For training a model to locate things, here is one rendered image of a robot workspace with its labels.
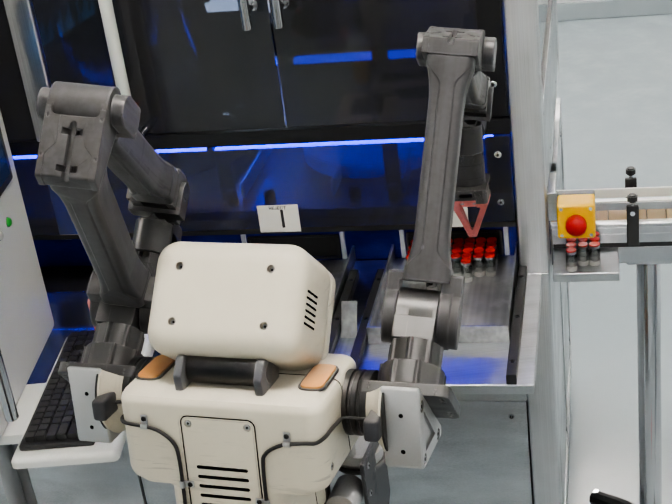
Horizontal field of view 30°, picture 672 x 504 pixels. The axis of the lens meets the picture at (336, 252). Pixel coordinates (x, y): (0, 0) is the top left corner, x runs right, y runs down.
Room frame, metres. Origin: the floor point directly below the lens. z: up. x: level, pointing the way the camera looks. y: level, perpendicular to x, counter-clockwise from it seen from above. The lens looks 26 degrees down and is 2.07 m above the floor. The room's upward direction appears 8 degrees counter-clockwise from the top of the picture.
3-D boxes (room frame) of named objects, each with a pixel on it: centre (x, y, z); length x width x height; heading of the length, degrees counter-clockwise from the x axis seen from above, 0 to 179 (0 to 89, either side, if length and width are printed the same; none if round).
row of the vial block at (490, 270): (2.23, -0.22, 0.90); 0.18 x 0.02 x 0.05; 76
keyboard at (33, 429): (2.11, 0.53, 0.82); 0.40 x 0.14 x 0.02; 174
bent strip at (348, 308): (2.01, 0.00, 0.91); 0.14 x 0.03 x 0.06; 166
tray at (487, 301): (2.14, -0.20, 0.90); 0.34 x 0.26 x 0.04; 166
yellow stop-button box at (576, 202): (2.20, -0.47, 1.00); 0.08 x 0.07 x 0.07; 166
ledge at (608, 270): (2.24, -0.50, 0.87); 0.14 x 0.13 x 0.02; 166
